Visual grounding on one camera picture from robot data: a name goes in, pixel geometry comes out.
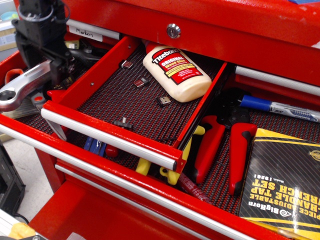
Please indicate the wood glue bottle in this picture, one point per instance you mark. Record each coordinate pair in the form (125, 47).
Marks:
(180, 76)

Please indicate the black wire stripper tool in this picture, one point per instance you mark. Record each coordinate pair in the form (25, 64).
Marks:
(64, 84)

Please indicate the orange grey scissors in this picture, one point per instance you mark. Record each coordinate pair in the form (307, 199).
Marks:
(38, 100)

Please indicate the clear plastic bit case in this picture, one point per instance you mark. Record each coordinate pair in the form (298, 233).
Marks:
(25, 109)

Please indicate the red handled crimping pliers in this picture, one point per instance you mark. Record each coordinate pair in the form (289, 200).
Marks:
(226, 115)

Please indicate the yellow handled pliers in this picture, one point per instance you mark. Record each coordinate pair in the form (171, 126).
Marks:
(144, 165)

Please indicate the black yellow tap wrench box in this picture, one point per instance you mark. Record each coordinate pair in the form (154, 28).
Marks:
(282, 184)

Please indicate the silver box cutter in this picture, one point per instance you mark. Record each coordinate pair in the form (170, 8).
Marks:
(14, 92)

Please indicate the blue cap marker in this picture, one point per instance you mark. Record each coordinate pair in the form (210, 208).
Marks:
(280, 108)

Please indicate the red screwdriver handle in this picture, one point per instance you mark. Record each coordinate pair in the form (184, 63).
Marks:
(111, 151)

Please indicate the red wide open drawer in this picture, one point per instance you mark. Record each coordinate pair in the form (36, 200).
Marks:
(278, 123)

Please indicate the red tube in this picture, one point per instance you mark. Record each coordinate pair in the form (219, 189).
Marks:
(192, 189)

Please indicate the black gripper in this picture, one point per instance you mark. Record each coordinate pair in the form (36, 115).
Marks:
(40, 32)

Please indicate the blue handled tool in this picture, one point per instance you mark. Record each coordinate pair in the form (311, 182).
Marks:
(95, 146)

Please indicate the white markers label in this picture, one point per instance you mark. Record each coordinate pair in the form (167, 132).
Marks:
(85, 33)

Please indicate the red small open drawer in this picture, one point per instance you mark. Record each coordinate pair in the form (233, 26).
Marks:
(106, 93)

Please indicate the black equipment case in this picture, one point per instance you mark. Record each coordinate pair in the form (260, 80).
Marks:
(12, 188)

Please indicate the black thumb screw knob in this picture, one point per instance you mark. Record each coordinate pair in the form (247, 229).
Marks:
(123, 123)

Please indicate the red tool chest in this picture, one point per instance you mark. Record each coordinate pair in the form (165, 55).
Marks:
(225, 37)

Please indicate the black handled tool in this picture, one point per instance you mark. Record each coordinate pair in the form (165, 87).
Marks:
(86, 53)

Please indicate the small usb dongle upper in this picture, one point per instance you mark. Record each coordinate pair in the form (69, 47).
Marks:
(126, 64)

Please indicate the yellow object bottom left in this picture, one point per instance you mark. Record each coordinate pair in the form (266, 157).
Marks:
(20, 231)

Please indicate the black usb dongle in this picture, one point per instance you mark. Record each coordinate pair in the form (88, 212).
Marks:
(163, 101)

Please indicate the silver chest lock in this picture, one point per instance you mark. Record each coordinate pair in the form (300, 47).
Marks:
(173, 31)

